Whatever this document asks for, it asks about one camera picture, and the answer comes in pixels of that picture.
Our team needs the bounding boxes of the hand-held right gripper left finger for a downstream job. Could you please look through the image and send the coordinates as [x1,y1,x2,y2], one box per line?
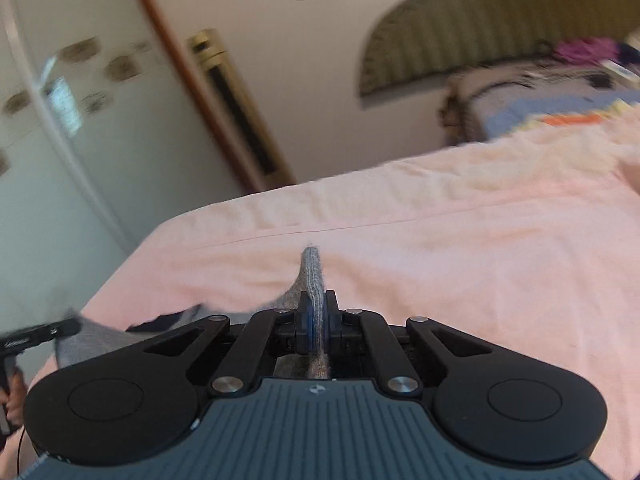
[114,292,317,397]

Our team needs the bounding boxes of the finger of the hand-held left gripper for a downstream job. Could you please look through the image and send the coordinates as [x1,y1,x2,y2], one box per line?
[0,317,83,354]

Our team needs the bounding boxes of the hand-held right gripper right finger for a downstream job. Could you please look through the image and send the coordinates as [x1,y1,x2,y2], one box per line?
[320,290,503,397]

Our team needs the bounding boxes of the grey sweater with navy sleeves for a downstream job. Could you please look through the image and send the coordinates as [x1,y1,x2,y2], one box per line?
[54,244,342,382]

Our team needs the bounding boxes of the person's left hand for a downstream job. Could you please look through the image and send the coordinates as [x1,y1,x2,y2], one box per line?
[5,366,27,427]

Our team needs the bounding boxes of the pink blanket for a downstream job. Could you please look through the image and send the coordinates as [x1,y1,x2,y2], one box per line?
[27,110,640,480]

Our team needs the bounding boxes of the white wardrobe door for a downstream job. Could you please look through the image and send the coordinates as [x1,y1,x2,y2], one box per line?
[0,0,246,331]

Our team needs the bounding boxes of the gold tower fan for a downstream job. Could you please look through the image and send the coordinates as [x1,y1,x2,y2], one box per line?
[186,29,296,188]

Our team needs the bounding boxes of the olive padded headboard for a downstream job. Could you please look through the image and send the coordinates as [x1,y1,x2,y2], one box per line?
[359,0,640,98]

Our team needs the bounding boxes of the purple cloth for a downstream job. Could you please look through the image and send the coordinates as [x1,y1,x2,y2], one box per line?
[554,36,623,64]

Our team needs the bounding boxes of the brown wooden door frame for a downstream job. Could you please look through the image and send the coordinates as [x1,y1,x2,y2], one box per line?
[120,0,273,193]

